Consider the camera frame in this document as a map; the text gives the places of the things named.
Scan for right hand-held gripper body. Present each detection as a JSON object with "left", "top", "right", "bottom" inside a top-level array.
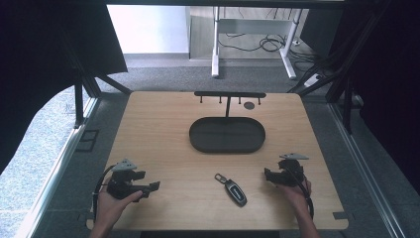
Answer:
[{"left": 276, "top": 152, "right": 310, "bottom": 188}]

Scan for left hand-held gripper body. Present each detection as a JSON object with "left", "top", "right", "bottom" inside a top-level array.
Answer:
[{"left": 106, "top": 158, "right": 141, "bottom": 201}]

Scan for aluminium rail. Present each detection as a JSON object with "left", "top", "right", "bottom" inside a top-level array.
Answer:
[
  {"left": 327, "top": 102, "right": 408, "bottom": 238},
  {"left": 14, "top": 96, "right": 101, "bottom": 238}
]

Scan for white power strip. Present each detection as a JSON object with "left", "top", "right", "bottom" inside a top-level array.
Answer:
[{"left": 303, "top": 72, "right": 324, "bottom": 89}]

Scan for black car key fob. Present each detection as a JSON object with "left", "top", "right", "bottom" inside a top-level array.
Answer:
[{"left": 214, "top": 173, "right": 249, "bottom": 208}]

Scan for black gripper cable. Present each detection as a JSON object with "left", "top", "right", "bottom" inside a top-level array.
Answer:
[
  {"left": 285, "top": 167, "right": 315, "bottom": 220},
  {"left": 92, "top": 164, "right": 117, "bottom": 223}
]

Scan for black metal stand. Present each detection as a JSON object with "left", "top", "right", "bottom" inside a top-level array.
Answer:
[
  {"left": 286, "top": 0, "right": 392, "bottom": 135},
  {"left": 58, "top": 29, "right": 134, "bottom": 130}
]

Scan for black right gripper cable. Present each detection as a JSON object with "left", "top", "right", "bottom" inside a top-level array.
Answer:
[{"left": 285, "top": 167, "right": 315, "bottom": 220}]

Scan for white desk frame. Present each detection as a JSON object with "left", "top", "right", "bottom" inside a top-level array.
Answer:
[{"left": 211, "top": 6, "right": 303, "bottom": 80}]

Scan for black curtain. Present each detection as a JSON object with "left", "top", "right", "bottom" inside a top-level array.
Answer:
[
  {"left": 0, "top": 0, "right": 129, "bottom": 176},
  {"left": 330, "top": 0, "right": 420, "bottom": 196}
]

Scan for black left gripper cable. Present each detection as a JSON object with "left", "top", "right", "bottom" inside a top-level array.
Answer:
[{"left": 92, "top": 164, "right": 117, "bottom": 223}]

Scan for person's left hand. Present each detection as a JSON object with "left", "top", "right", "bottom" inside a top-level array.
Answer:
[{"left": 94, "top": 189, "right": 144, "bottom": 230}]

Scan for black key rack with tray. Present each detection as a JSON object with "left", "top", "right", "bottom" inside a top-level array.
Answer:
[{"left": 188, "top": 90, "right": 267, "bottom": 155}]

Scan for person's right hand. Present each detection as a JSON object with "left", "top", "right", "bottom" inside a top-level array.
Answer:
[{"left": 277, "top": 179, "right": 313, "bottom": 213}]

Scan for black floor cables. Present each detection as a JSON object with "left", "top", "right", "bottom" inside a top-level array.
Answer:
[{"left": 217, "top": 8, "right": 323, "bottom": 75}]

